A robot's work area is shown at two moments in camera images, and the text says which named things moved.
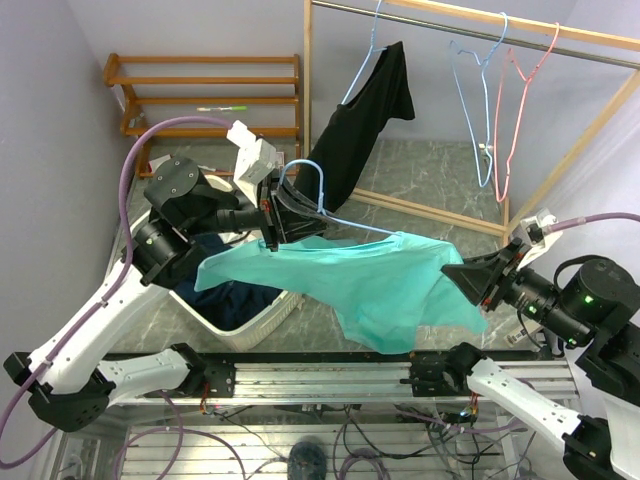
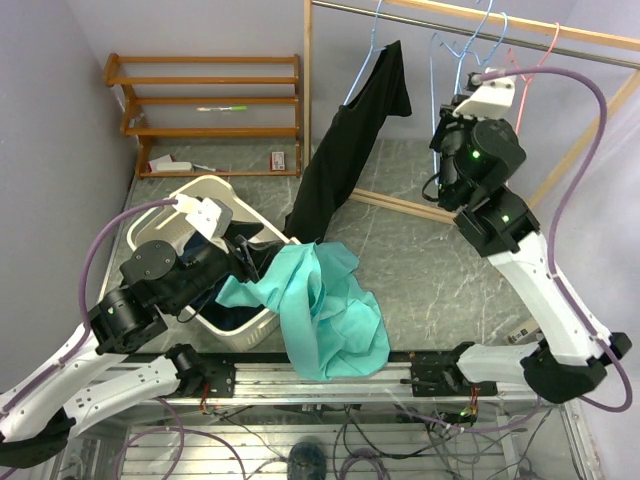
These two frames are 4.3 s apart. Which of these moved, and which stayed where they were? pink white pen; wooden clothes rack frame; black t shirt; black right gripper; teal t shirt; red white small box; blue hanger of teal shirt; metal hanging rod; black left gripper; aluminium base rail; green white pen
Moved: black left gripper; blue hanger of teal shirt; teal t shirt; black right gripper
Stayed: aluminium base rail; black t shirt; metal hanging rod; wooden clothes rack frame; green white pen; pink white pen; red white small box
